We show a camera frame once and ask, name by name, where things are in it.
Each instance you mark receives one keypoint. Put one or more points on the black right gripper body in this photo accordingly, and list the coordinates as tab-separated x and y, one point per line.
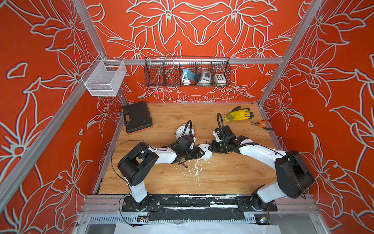
222	147

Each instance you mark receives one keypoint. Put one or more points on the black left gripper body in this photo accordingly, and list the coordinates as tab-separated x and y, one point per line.
189	154

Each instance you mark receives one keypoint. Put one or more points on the white square alarm clock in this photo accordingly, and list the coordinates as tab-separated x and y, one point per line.
208	154

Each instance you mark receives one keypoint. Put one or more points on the white round twin-bell alarm clock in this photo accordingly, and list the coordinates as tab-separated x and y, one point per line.
185	130

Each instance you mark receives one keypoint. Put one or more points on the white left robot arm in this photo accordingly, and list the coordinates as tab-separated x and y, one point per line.
138	162

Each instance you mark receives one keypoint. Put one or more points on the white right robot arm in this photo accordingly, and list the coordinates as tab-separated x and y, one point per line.
293	176

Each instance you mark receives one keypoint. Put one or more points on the yellow black work glove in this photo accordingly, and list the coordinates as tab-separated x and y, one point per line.
239	114

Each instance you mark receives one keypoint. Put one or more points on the black plastic tool case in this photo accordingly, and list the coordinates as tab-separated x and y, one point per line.
137	117

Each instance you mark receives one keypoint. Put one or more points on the beige button box in basket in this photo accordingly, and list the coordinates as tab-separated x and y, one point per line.
220	80

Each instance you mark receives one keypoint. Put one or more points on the white socket adapter in basket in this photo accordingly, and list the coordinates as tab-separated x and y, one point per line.
203	78

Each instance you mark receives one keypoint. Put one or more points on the blue white item in basket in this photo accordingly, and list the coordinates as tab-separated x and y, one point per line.
187	77

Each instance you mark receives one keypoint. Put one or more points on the orange handled pliers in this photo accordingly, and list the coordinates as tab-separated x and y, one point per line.
262	124

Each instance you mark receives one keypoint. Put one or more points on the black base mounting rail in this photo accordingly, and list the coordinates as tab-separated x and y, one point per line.
198	208

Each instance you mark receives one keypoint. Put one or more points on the black wire wall basket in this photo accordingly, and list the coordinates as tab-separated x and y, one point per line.
166	71

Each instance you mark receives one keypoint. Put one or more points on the clear plastic wall bin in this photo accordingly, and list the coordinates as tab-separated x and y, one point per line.
100	82

